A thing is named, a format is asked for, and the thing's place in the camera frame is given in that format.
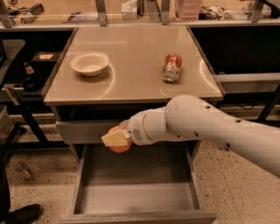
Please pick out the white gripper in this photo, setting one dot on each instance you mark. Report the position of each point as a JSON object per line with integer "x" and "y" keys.
{"x": 136, "y": 129}

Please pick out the red apple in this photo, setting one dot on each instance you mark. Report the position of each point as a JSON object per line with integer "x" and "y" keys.
{"x": 120, "y": 149}

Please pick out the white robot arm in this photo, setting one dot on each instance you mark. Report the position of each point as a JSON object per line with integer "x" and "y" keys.
{"x": 188, "y": 118}

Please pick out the closed grey top drawer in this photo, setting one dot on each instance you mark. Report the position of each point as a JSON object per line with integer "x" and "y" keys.
{"x": 91, "y": 132}

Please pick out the grey drawer cabinet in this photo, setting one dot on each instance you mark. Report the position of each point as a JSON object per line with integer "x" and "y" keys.
{"x": 134, "y": 74}

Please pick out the open grey middle drawer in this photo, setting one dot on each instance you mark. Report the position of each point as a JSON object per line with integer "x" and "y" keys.
{"x": 153, "y": 184}

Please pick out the white paper bowl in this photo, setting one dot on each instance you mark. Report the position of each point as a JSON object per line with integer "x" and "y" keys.
{"x": 89, "y": 63}

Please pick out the orange soda can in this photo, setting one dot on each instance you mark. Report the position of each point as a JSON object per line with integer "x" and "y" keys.
{"x": 172, "y": 67}

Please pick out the white tissue box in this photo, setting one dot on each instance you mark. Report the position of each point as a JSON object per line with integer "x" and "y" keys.
{"x": 129, "y": 9}

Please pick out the black shoe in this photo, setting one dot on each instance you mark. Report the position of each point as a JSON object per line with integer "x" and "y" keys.
{"x": 24, "y": 215}

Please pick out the black desk frame left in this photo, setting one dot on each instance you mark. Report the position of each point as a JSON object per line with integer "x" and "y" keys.
{"x": 33, "y": 103}

